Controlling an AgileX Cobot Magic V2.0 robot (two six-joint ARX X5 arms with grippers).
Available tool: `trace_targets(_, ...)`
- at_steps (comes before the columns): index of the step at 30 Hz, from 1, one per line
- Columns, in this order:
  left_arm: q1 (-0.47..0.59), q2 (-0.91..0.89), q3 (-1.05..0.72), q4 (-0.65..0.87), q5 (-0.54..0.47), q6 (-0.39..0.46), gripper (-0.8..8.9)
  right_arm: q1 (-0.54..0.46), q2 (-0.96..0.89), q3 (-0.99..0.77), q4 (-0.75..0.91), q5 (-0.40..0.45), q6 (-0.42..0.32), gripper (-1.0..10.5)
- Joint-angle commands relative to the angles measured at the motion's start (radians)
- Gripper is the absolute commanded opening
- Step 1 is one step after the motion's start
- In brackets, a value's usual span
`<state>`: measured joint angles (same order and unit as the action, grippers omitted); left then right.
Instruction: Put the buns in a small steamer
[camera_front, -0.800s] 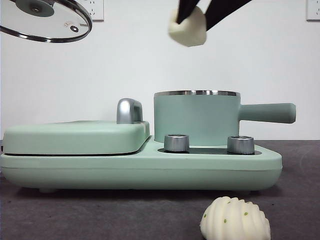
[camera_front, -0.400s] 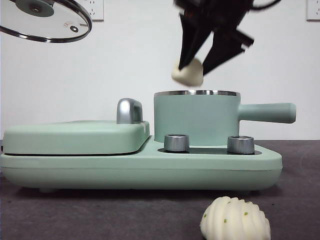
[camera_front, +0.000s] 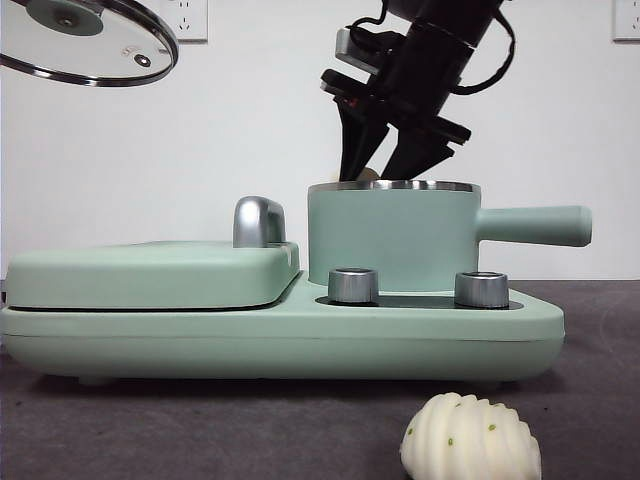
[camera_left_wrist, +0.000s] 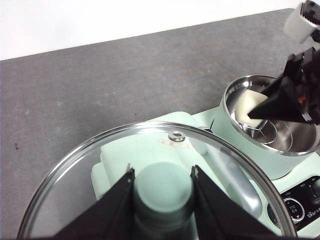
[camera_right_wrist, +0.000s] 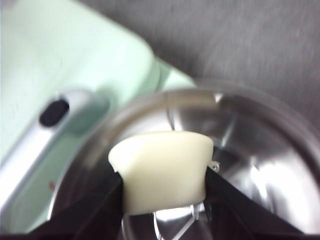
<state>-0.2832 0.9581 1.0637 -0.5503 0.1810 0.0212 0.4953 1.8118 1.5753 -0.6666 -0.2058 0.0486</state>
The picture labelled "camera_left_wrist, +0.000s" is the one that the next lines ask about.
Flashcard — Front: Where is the smooth white rectangular bun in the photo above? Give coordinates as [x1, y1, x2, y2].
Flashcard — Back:
[233, 89, 269, 130]

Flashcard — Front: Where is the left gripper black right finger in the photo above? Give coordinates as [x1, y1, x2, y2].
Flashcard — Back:
[190, 164, 280, 240]

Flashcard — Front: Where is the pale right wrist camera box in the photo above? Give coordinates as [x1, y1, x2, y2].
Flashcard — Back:
[284, 0, 320, 44]

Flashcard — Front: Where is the mint green breakfast machine base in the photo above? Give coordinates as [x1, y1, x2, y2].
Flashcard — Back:
[91, 106, 320, 240]

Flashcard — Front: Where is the glass lid with green knob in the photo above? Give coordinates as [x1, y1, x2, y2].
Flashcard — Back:
[17, 121, 298, 240]

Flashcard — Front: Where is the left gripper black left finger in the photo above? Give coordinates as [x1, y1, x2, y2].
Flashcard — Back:
[53, 163, 137, 240]

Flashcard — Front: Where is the mint green pot with handle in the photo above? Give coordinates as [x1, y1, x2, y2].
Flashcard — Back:
[211, 74, 320, 181]

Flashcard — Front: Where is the chrome control knob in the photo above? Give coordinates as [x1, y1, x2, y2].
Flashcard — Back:
[307, 178, 320, 201]
[282, 197, 306, 221]

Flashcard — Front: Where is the black glossy control panel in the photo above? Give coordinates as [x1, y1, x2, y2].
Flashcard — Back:
[266, 176, 320, 232]

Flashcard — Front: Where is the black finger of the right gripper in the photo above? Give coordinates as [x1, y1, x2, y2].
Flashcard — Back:
[261, 71, 287, 98]
[247, 56, 312, 123]

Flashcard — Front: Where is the metal wire steaming rack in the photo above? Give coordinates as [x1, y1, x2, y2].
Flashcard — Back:
[247, 119, 318, 152]

